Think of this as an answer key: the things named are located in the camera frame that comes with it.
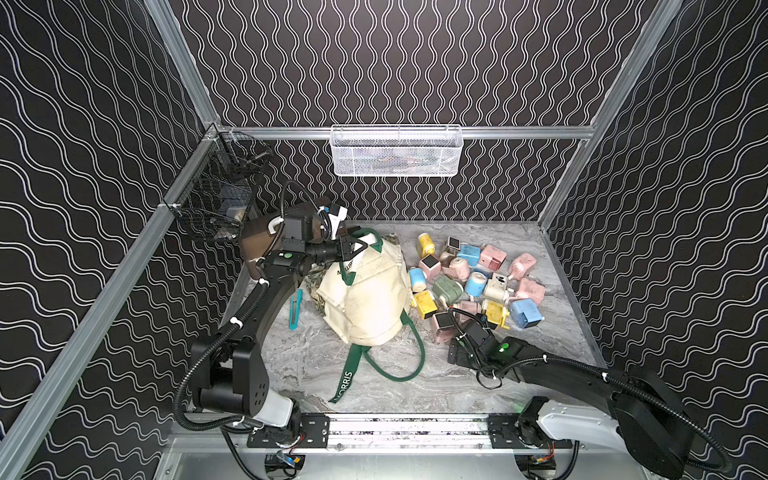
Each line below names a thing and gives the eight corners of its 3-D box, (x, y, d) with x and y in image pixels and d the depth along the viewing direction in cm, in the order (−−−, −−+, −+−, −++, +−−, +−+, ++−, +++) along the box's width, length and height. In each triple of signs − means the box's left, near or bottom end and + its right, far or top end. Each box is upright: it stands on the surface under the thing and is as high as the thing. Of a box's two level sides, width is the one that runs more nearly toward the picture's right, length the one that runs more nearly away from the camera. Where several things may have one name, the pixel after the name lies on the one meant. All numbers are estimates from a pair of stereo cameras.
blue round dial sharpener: (413, 297, 100) (415, 284, 94) (407, 282, 104) (408, 269, 98) (425, 293, 101) (428, 280, 95) (418, 279, 105) (420, 266, 99)
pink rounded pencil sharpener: (515, 284, 104) (523, 271, 99) (504, 274, 107) (511, 262, 101) (531, 272, 107) (539, 260, 102) (520, 264, 110) (527, 251, 104)
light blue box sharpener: (513, 328, 94) (519, 321, 90) (507, 305, 99) (512, 298, 95) (538, 328, 94) (544, 321, 90) (530, 305, 99) (536, 298, 95)
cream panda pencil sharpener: (484, 298, 100) (487, 292, 97) (484, 277, 105) (487, 271, 102) (506, 302, 99) (509, 296, 96) (505, 280, 104) (508, 274, 101)
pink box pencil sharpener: (476, 262, 110) (479, 253, 106) (485, 251, 114) (489, 242, 110) (495, 273, 107) (499, 264, 103) (504, 261, 111) (508, 252, 107)
